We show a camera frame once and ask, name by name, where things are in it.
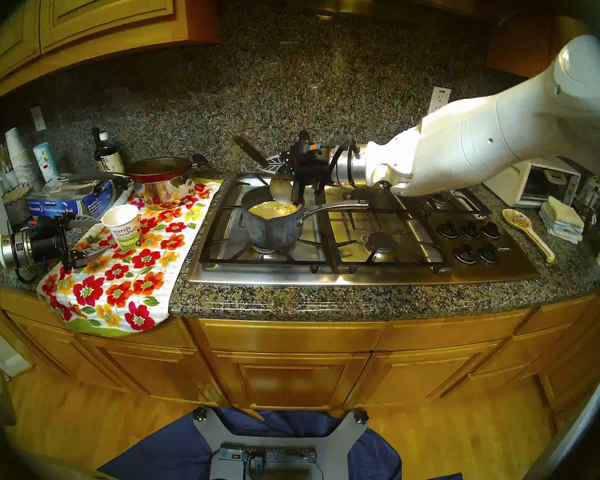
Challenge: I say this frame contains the folded dish cloths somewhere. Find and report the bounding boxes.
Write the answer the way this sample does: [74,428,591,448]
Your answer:
[539,196,585,245]

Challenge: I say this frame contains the red frying pan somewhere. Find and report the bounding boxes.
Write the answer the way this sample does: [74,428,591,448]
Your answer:
[67,156,195,186]

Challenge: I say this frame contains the small black cast iron grate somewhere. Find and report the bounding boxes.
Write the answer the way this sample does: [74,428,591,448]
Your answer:
[415,186,492,220]

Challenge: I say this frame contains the grey power strip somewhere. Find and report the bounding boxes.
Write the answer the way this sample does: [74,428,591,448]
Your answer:
[219,444,318,465]

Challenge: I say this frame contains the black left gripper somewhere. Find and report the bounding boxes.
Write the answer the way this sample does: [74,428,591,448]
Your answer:
[27,215,110,272]

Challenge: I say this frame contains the wooden base cabinet run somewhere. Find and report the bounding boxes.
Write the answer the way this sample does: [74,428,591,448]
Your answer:
[0,284,600,430]

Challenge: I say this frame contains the grain mix in saucepan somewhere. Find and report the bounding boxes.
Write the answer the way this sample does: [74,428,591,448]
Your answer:
[250,200,299,220]

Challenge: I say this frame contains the stainless gas cooktop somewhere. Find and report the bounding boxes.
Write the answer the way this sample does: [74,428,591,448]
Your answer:
[186,171,541,287]

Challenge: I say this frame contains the black handled metal spoon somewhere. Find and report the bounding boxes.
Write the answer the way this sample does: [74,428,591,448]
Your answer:
[232,135,295,206]

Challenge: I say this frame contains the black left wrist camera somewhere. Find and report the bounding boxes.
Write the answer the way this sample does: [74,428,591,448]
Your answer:
[27,218,61,235]

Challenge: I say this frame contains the white wall outlet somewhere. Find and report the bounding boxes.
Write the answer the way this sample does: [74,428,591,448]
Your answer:
[428,86,452,116]

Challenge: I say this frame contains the wooden wall cabinet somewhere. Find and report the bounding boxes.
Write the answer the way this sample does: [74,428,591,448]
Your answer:
[486,14,596,80]
[0,0,220,110]

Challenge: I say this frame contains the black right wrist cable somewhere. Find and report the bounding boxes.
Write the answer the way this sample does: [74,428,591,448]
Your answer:
[330,129,362,185]

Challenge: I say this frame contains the white cup with wooden sticks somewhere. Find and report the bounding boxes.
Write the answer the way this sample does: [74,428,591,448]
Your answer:
[0,144,21,190]

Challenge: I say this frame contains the crumpled foil sheet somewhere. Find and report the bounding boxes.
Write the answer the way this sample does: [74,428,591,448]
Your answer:
[42,175,106,195]

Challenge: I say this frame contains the blue foil sheet box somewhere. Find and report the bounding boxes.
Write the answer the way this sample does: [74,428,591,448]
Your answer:
[24,176,117,220]

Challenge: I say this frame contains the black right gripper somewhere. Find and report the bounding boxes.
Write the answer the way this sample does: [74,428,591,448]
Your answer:
[266,131,333,205]

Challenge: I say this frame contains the blue fabric cover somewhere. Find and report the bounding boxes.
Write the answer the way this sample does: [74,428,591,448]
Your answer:
[97,408,463,480]

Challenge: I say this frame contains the dark grey saucepan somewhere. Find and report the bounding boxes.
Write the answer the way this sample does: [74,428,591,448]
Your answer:
[240,185,370,251]

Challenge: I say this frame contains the dark bottle white cap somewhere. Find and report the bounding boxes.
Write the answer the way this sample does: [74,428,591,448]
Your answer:
[99,132,125,174]

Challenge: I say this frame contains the white paper cup stack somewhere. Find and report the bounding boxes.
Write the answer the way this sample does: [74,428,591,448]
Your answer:
[5,127,43,190]

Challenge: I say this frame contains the white toaster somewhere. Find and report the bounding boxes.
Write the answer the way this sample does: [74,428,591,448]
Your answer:
[484,156,582,208]

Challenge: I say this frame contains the patterned round canister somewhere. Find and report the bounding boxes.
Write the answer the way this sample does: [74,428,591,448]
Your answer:
[1,184,33,226]

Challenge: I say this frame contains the white paper oats cup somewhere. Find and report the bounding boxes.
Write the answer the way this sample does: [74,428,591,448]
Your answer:
[101,204,142,251]

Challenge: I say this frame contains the shiny steel pot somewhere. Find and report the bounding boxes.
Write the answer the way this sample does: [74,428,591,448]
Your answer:
[132,154,211,209]

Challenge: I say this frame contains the yellow ceramic spoon rest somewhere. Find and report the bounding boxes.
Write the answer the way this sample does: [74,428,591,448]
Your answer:
[502,209,556,263]

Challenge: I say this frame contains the floral kitchen towel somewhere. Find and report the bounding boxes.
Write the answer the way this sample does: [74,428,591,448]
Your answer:
[36,178,224,337]

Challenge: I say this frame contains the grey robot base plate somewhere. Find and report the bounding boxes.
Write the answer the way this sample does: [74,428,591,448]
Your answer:
[192,406,370,480]

